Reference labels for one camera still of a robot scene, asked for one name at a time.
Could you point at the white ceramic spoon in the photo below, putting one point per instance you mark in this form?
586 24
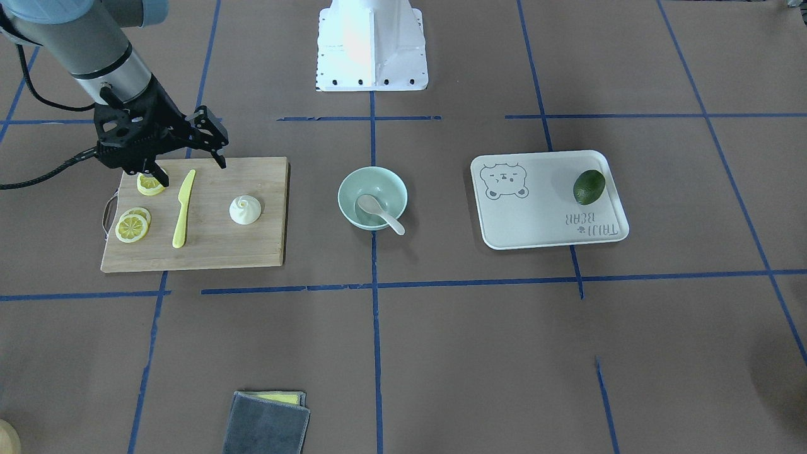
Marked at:
371 205

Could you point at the single lemon slice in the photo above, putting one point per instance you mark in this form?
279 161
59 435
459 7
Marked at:
148 185

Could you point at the wooden cutting board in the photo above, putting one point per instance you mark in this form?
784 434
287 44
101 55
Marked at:
214 241

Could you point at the green ceramic bowl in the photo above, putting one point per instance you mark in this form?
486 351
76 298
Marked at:
379 182

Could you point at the wooden mug tree stand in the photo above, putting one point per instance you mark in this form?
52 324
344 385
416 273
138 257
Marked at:
10 442

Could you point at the yellow plastic knife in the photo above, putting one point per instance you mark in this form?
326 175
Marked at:
180 229

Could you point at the green avocado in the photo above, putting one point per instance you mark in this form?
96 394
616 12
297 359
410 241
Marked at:
588 187

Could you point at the white rectangular bear tray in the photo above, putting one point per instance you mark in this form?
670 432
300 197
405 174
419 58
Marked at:
526 200

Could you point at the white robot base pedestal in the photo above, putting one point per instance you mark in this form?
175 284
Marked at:
371 46

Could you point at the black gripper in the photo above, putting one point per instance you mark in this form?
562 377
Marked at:
169 115

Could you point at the lemon slice stack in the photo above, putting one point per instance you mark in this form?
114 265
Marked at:
133 225

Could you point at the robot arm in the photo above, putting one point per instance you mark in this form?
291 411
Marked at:
87 38

